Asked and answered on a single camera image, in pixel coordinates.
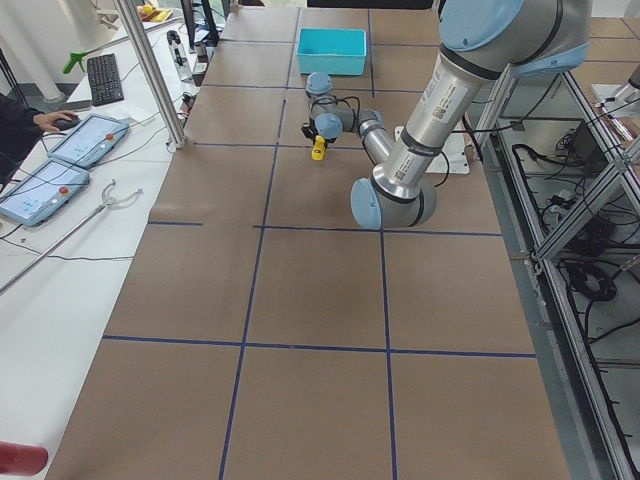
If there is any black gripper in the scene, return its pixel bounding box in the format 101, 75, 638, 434
310, 125, 326, 141

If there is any yellow beetle toy car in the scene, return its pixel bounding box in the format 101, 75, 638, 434
311, 135, 327, 161

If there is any black sleeved person forearm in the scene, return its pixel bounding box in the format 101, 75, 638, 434
1, 95, 41, 185

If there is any person hand on mouse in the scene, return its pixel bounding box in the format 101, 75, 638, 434
32, 110, 79, 133

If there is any teal plastic bin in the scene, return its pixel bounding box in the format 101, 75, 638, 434
296, 28, 367, 76

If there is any brown paper table cover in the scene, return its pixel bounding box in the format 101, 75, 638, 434
48, 8, 569, 479

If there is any black keyboard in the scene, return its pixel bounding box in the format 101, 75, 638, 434
86, 54, 124, 106

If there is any metal reacher grabber stick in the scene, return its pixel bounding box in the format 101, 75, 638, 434
0, 179, 145, 296

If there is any upper teach pendant tablet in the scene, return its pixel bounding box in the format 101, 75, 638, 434
48, 114, 129, 168

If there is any teach pendant tablet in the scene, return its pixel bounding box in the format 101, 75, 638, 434
1, 159, 90, 227
48, 114, 129, 168

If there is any black computer mouse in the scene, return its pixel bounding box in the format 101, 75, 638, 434
53, 117, 81, 131

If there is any lower teach pendant tablet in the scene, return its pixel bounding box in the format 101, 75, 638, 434
1, 159, 90, 227

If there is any red cylinder object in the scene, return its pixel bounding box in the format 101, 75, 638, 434
0, 441, 49, 476

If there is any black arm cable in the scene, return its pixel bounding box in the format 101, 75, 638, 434
307, 93, 364, 121

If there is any aluminium frame post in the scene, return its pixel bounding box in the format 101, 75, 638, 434
114, 0, 187, 150

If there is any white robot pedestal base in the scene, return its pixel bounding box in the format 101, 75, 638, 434
394, 124, 484, 176

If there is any green handled grabber tool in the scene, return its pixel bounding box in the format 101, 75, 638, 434
62, 46, 107, 75

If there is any aluminium side frame rack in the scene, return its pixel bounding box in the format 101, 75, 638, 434
464, 59, 639, 479

